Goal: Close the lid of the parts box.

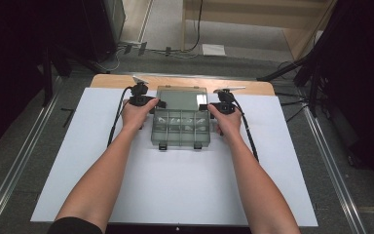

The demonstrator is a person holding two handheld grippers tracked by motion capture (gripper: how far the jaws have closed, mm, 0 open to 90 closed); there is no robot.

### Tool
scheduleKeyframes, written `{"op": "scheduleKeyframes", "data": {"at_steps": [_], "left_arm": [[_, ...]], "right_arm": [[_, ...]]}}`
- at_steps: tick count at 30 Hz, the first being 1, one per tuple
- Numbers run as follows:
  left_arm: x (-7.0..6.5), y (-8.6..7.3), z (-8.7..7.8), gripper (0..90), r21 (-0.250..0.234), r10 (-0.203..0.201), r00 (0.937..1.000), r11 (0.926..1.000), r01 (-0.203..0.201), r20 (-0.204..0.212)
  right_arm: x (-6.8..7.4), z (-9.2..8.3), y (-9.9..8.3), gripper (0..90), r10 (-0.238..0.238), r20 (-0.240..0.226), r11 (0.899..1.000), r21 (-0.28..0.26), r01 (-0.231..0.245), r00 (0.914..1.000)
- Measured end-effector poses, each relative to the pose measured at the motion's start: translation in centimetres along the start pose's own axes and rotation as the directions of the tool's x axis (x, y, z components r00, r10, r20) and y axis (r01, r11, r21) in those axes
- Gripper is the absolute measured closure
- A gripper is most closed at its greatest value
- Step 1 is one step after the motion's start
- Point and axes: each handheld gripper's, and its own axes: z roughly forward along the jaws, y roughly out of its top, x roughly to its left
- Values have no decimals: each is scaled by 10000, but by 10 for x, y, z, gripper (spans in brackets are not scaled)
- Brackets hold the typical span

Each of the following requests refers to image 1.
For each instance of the wooden furniture frame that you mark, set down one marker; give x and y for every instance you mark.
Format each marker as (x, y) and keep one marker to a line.
(256, 14)

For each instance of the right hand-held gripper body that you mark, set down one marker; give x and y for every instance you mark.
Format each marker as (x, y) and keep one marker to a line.
(225, 107)

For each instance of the person's left hand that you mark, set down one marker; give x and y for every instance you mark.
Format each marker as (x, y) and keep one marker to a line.
(134, 115)

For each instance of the metal floor rail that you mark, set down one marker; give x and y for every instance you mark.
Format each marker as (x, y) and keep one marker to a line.
(14, 175)
(336, 175)

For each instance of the white paper sheet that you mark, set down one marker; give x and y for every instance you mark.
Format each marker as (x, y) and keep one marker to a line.
(213, 49)

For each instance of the black metal stand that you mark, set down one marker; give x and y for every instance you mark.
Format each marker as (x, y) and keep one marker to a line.
(47, 81)
(282, 70)

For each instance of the grey transparent compartment box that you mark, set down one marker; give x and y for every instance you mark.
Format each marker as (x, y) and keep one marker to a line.
(181, 136)

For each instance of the white table sheet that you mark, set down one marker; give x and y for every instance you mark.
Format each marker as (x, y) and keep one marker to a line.
(181, 182)

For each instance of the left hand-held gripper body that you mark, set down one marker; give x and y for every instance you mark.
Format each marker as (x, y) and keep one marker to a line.
(139, 99)

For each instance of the black sleeve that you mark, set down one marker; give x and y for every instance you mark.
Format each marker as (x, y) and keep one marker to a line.
(74, 226)

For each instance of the black cabinet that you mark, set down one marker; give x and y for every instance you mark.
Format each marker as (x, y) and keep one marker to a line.
(97, 29)

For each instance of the person's right hand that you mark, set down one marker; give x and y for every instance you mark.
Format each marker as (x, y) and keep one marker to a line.
(229, 123)

